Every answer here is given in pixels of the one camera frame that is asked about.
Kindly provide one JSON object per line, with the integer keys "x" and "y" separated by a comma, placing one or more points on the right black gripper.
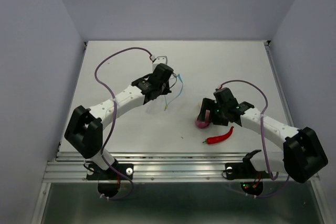
{"x": 208, "y": 104}

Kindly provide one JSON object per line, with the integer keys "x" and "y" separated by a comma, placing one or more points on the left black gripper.
{"x": 166, "y": 89}

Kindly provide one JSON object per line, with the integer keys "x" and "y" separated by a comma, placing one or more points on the clear zip top bag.
{"x": 163, "y": 102}

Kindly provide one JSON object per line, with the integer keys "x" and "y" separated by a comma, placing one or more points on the purple onion toy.
{"x": 203, "y": 124}

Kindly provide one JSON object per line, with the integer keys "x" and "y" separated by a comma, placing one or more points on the red chili pepper toy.
{"x": 218, "y": 139}

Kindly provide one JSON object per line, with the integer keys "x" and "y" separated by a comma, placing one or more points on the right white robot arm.
{"x": 301, "y": 155}

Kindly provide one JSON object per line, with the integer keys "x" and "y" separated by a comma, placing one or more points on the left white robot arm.
{"x": 85, "y": 128}

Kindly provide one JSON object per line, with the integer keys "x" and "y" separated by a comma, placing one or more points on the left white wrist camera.
{"x": 158, "y": 60}

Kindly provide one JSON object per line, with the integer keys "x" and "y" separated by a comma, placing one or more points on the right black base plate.
{"x": 234, "y": 171}

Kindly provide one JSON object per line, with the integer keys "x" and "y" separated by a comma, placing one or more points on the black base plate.
{"x": 94, "y": 172}
{"x": 234, "y": 171}

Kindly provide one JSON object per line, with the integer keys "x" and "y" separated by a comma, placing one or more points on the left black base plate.
{"x": 94, "y": 172}

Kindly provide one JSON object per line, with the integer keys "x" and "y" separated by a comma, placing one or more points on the aluminium mounting rail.
{"x": 148, "y": 167}

